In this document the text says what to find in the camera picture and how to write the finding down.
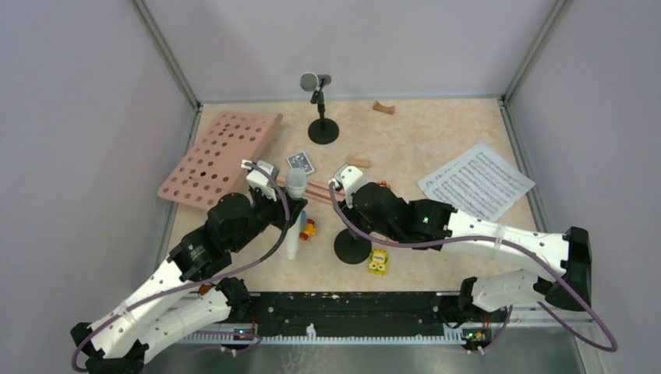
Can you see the blue playing card deck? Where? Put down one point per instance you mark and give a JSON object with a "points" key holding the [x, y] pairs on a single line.
{"points": [[301, 161]]}

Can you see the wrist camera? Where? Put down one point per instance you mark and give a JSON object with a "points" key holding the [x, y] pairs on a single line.
{"points": [[348, 179], [262, 175]]}

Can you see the white microphone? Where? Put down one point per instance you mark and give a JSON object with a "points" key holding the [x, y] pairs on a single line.
{"points": [[295, 183]]}

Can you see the wooden block behind microphone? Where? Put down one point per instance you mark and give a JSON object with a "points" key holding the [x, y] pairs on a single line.
{"points": [[388, 110]]}

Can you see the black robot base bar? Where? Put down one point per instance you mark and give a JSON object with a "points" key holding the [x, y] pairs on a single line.
{"points": [[355, 314]]}

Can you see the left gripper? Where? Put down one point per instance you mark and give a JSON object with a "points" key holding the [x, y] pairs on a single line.
{"points": [[277, 206]]}

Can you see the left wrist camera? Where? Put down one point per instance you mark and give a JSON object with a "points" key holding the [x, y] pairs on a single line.
{"points": [[262, 175]]}

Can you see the wooden block centre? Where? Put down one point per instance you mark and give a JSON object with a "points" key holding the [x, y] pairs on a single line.
{"points": [[358, 162]]}

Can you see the pink music stand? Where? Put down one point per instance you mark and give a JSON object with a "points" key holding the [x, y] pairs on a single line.
{"points": [[212, 166]]}

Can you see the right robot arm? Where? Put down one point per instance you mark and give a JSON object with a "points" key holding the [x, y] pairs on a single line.
{"points": [[557, 268]]}

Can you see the sheet music page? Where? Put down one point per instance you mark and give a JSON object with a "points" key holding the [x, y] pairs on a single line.
{"points": [[479, 182]]}

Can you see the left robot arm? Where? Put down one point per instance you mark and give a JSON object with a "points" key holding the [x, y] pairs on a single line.
{"points": [[189, 290]]}

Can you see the toy block car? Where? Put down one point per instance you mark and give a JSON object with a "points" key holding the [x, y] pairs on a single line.
{"points": [[308, 229]]}

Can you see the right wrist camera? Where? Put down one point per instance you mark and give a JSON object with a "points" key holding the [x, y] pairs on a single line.
{"points": [[348, 179]]}

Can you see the yellow owl toy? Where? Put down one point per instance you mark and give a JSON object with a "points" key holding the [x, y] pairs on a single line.
{"points": [[378, 262]]}

